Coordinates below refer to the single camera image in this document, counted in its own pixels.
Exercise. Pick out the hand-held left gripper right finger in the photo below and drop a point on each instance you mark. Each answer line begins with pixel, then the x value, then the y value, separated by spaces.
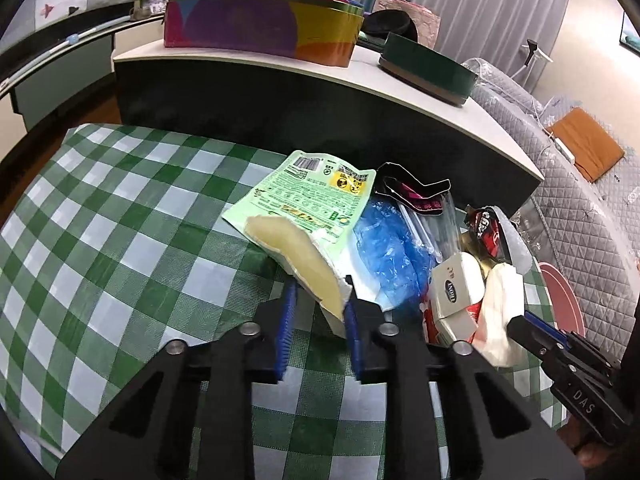
pixel 352 337

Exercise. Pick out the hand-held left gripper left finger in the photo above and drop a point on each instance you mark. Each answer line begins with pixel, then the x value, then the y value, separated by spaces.
pixel 285 332

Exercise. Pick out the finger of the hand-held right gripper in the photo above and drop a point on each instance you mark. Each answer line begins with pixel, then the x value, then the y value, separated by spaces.
pixel 530 335

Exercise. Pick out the white tissue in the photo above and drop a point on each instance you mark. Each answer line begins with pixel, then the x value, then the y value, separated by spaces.
pixel 500 310

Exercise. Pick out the pink bin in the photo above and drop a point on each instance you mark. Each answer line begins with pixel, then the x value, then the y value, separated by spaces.
pixel 565 300

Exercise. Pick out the cream soft pouch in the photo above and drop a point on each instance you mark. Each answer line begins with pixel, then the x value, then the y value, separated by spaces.
pixel 300 255

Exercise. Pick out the blue plastic bag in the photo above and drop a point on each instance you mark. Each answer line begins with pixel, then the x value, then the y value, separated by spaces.
pixel 385 250

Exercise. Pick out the person's right hand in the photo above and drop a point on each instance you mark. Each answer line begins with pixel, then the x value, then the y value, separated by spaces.
pixel 585 447

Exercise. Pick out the red white packet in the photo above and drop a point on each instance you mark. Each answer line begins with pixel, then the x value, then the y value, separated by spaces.
pixel 450 331

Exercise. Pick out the translucent plastic bag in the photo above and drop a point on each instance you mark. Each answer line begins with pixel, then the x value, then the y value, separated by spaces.
pixel 520 255

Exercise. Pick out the white small box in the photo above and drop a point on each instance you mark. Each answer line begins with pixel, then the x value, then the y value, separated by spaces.
pixel 457 285

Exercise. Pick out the red black snack wrapper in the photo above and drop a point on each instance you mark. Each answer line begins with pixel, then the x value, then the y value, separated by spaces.
pixel 485 230

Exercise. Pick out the grey quilted sofa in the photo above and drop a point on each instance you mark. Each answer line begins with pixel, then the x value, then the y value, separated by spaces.
pixel 575 210

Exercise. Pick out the clear plastic wrapper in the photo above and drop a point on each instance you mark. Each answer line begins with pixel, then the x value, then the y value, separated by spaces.
pixel 440 230

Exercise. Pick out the light green printed packet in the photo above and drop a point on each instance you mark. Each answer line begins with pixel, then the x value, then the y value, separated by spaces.
pixel 300 195

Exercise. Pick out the white power strip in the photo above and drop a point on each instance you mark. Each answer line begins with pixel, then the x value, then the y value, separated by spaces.
pixel 562 147

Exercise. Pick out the orange cushion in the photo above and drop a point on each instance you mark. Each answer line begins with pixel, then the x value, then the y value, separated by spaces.
pixel 585 145

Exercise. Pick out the green checkered tablecloth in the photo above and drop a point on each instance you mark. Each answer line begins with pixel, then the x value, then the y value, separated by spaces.
pixel 100 260

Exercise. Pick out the white topped dark cabinet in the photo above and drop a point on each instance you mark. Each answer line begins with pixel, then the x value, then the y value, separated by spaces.
pixel 300 110

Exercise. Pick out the green round tin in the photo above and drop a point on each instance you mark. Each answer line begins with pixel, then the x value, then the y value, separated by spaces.
pixel 425 70

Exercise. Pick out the white floor stand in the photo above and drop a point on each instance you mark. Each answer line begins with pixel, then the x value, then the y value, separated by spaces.
pixel 531 50

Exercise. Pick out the colourful tin box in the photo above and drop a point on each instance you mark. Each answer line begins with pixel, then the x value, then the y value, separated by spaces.
pixel 250 25

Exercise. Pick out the black hat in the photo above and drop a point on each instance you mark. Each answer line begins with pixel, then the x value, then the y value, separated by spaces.
pixel 390 22

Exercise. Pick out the dark green desk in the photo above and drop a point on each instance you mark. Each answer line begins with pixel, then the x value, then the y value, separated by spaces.
pixel 60 70

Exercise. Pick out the wall picture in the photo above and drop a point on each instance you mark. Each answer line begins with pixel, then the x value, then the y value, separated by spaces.
pixel 631 35

